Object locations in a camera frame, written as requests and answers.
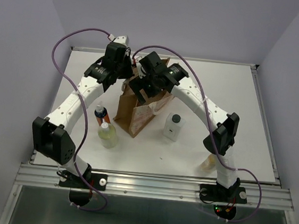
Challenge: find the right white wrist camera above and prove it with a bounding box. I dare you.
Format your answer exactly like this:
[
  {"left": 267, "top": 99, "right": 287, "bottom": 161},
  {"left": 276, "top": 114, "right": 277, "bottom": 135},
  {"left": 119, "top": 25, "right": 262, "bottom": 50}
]
[{"left": 135, "top": 62, "right": 147, "bottom": 78}]

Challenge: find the orange spray bottle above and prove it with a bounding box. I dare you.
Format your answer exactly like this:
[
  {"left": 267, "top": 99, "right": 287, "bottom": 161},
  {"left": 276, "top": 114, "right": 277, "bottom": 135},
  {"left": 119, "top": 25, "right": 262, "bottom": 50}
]
[{"left": 94, "top": 102, "right": 111, "bottom": 126}]

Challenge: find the purple cable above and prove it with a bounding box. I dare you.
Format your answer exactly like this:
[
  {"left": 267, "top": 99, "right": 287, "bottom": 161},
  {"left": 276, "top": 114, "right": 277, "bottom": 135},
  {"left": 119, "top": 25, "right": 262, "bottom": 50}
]
[
  {"left": 115, "top": 43, "right": 277, "bottom": 224},
  {"left": 35, "top": 23, "right": 127, "bottom": 214}
]

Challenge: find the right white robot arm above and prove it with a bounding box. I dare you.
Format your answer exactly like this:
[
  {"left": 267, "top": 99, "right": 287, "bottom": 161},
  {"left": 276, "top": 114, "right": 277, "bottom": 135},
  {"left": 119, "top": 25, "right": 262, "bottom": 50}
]
[{"left": 129, "top": 52, "right": 240, "bottom": 200}]

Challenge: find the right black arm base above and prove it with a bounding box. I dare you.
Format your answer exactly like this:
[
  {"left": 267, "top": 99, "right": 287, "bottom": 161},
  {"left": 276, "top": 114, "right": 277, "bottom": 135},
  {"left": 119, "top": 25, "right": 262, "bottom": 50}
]
[{"left": 199, "top": 184, "right": 247, "bottom": 221}]

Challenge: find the brown canvas tote bag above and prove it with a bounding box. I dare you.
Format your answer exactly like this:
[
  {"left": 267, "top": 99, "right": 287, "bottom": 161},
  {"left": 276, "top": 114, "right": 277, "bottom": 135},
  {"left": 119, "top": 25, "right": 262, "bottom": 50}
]
[{"left": 111, "top": 52, "right": 178, "bottom": 143}]

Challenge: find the aluminium front rail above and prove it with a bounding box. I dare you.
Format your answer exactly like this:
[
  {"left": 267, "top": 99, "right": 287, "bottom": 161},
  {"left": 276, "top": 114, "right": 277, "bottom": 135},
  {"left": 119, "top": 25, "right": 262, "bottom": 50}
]
[{"left": 14, "top": 164, "right": 294, "bottom": 211}]

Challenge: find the green lotion bottle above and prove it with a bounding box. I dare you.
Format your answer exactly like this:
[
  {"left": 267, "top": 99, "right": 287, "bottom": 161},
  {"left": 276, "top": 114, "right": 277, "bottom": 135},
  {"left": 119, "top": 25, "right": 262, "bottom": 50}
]
[{"left": 97, "top": 122, "right": 118, "bottom": 149}]

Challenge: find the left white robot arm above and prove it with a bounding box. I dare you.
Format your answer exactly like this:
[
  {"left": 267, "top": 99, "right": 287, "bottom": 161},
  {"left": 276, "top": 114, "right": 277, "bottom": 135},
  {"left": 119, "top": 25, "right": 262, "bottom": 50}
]
[{"left": 32, "top": 37, "right": 133, "bottom": 187}]

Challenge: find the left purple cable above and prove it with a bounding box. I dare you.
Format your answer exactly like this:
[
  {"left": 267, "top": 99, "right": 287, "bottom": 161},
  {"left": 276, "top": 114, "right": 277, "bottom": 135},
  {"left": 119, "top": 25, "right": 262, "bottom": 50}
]
[{"left": 35, "top": 23, "right": 127, "bottom": 214}]

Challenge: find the white bottle black cap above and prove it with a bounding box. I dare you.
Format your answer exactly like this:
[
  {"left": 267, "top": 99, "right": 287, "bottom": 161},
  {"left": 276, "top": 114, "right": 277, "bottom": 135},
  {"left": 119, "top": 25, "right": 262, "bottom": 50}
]
[{"left": 163, "top": 113, "right": 186, "bottom": 142}]

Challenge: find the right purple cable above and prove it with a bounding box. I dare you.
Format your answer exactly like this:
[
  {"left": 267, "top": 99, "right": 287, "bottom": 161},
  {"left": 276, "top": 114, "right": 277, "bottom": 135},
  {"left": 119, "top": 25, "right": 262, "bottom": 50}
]
[{"left": 115, "top": 43, "right": 277, "bottom": 224}]

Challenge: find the yellow clear liquid bottle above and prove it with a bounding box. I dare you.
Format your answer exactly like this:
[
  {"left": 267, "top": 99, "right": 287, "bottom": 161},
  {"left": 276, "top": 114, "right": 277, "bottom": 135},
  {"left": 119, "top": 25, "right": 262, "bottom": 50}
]
[{"left": 200, "top": 154, "right": 217, "bottom": 173}]

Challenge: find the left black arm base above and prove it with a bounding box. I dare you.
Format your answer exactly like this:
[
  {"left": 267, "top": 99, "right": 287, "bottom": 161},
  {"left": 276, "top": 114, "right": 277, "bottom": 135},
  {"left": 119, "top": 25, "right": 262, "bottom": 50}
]
[{"left": 56, "top": 170, "right": 108, "bottom": 211}]

